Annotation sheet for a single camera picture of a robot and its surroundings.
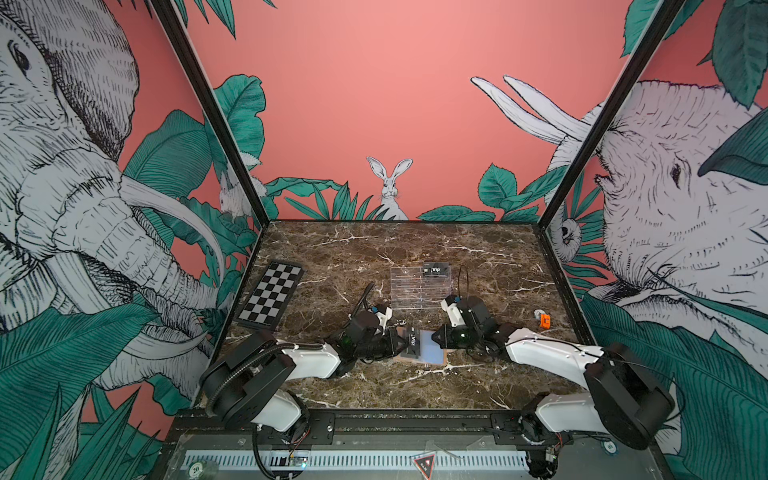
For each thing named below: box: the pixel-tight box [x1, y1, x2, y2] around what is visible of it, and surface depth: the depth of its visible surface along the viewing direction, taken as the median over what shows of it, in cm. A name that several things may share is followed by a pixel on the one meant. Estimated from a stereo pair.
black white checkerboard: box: [235, 261, 305, 331], surface depth 97 cm
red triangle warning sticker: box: [414, 454, 436, 480], surface depth 70 cm
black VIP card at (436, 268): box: [423, 262, 450, 276], surface depth 97 cm
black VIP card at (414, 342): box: [407, 326, 421, 359], surface depth 87 cm
